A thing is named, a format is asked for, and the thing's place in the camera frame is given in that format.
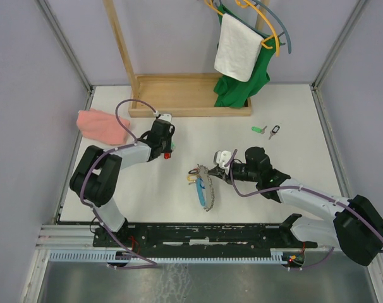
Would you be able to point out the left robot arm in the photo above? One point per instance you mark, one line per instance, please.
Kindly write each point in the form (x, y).
(96, 176)

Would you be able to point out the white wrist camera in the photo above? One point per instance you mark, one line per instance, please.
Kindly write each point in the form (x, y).
(163, 116)
(224, 158)

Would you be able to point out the green tag key right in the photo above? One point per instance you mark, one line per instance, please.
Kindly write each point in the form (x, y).
(259, 130)

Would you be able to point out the green shirt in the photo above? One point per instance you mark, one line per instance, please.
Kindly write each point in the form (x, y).
(233, 93)

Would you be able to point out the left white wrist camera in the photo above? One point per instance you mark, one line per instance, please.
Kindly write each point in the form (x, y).
(163, 116)

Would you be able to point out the white towel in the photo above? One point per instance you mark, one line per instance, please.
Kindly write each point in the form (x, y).
(238, 49)

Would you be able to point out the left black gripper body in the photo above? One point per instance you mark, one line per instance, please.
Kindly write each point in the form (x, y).
(166, 142)

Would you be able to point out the black tag key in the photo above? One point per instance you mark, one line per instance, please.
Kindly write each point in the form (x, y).
(274, 131)

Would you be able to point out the white cable duct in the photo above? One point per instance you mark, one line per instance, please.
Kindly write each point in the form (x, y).
(116, 257)

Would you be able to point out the pink folded cloth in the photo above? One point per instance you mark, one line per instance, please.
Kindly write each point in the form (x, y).
(102, 127)

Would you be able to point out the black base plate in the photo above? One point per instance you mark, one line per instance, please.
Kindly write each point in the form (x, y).
(208, 239)

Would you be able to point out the metal keyring band blue handle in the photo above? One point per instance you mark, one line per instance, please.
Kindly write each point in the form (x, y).
(205, 189)

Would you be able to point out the wooden rack frame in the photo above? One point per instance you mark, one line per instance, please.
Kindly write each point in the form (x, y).
(182, 95)

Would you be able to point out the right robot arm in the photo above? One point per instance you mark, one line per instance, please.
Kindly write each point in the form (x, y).
(351, 224)

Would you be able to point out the grey-blue hanger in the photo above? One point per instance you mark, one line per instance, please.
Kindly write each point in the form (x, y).
(260, 7)

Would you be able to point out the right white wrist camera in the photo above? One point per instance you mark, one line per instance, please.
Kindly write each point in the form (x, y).
(224, 158)

